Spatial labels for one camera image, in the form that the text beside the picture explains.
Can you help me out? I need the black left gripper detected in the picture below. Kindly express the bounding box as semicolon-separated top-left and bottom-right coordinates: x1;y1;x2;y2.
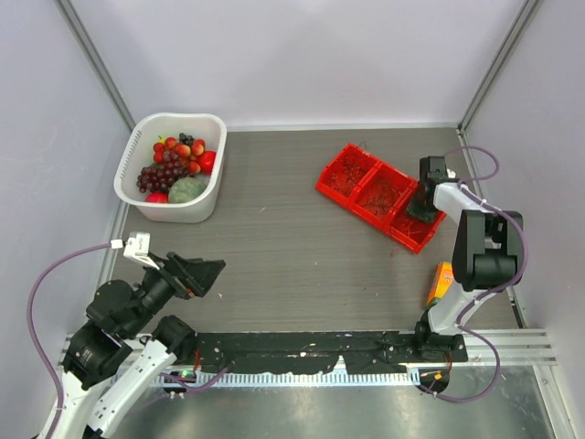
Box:
125;250;226;336

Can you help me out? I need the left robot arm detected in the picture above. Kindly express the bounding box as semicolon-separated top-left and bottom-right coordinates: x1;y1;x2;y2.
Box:
40;252;226;438

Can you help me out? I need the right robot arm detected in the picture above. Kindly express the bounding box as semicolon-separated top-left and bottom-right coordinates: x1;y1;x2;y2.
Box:
407;155;527;361

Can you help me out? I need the red compartment tray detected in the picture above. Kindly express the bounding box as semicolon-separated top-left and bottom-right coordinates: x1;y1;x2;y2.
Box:
315;144;446;254

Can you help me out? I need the orange yellow carton box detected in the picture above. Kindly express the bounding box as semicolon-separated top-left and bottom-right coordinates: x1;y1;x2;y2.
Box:
426;262;454;307

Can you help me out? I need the green melon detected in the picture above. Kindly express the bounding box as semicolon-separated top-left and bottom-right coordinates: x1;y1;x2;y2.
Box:
168;177;207;204

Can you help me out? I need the red tomato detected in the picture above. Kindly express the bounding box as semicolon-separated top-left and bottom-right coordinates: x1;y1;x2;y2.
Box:
144;192;169;204

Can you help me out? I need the purple grape bunch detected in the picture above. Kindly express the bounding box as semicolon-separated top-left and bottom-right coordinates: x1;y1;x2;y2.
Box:
136;152;189;193

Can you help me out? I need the red apple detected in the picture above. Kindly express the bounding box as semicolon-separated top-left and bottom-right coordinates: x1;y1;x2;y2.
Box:
197;150;217;175

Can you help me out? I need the white plastic basket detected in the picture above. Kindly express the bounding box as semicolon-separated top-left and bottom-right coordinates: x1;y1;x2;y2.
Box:
113;112;227;223

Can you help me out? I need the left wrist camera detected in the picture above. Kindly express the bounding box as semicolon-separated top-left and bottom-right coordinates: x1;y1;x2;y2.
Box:
109;231;160;271

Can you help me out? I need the white cable duct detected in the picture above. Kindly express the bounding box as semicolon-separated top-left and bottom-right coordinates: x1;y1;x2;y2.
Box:
157;370;421;388

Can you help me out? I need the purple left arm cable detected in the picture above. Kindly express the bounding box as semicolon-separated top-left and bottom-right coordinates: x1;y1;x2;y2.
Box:
26;241;229;439

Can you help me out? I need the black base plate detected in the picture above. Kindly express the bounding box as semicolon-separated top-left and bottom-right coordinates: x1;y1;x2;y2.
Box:
196;331;468;375

